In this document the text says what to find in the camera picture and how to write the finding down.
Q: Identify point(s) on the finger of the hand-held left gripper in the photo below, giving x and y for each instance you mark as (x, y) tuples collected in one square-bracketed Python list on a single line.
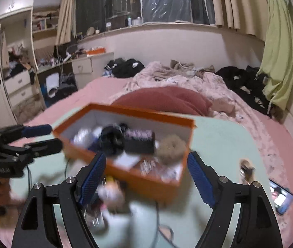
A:
[(37, 130), (46, 146)]

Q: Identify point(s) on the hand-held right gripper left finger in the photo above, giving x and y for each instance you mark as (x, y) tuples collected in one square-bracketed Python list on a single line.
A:
[(92, 180)]

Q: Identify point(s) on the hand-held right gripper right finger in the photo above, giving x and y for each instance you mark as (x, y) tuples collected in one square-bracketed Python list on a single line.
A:
[(200, 180)]

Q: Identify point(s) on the small doll figure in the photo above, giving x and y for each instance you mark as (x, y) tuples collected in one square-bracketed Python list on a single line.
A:
[(110, 193)]

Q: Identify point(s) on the fluffy fur ball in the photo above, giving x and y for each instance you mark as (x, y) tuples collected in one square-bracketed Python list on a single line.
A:
[(172, 148)]

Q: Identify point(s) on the black leather cloth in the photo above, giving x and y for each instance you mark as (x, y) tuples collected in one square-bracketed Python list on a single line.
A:
[(111, 139)]

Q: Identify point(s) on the orange cardboard box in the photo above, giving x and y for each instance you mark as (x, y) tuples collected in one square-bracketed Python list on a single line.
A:
[(146, 183)]

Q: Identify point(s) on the black pink patterned pouch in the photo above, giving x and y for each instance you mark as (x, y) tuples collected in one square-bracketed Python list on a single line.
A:
[(138, 144)]

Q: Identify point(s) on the mint cartoon desktop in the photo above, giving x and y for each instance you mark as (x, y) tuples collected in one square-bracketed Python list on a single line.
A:
[(221, 139)]

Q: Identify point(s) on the white paper card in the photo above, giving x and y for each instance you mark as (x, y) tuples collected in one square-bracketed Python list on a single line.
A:
[(125, 161)]

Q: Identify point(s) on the dark crumpled wrappers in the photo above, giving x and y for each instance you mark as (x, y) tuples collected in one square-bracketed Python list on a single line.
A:
[(247, 171)]

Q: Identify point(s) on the white drawer unit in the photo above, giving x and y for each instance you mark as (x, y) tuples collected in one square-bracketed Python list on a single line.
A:
[(17, 82)]

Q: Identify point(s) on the mixed clothes pile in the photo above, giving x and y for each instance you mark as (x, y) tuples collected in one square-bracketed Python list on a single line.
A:
[(17, 67)]

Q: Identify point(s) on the white drawer cabinet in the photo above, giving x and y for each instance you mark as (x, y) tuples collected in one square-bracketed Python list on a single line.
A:
[(82, 67)]

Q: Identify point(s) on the black smartphone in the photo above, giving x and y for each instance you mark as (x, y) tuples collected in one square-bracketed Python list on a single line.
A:
[(280, 197)]

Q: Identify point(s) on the red pillow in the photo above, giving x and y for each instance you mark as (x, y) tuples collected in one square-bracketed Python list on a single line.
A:
[(167, 99)]

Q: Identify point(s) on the orange tissue box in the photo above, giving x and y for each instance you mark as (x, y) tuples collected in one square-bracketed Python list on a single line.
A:
[(96, 52)]

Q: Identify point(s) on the black clothes with white stripes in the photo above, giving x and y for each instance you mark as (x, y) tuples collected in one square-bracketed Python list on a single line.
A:
[(125, 68)]

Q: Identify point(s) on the black clothes heap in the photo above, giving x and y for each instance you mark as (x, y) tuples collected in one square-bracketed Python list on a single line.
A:
[(239, 78)]

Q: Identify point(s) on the white open shelf unit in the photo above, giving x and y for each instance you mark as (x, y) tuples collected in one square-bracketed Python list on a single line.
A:
[(46, 18)]

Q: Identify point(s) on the small round mirror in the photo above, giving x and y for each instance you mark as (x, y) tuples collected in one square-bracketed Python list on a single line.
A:
[(90, 31)]

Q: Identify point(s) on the beige knit garment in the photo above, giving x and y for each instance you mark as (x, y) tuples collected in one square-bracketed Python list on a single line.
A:
[(185, 66)]

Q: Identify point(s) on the pale pink floral quilt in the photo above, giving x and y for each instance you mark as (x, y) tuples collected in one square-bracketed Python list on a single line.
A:
[(149, 69)]

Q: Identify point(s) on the beige curtain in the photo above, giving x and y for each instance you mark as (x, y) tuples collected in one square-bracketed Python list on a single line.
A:
[(66, 10), (239, 5)]

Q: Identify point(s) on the white jar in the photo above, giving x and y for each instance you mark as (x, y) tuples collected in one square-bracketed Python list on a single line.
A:
[(108, 26)]

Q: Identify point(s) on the white bottle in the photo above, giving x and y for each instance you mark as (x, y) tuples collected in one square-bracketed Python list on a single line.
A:
[(129, 22)]

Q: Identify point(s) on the light green hanging garment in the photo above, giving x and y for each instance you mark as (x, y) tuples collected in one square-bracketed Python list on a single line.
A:
[(278, 56)]

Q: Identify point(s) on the clear plastic window sheet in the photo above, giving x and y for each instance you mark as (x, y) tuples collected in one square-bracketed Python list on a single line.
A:
[(174, 0)]

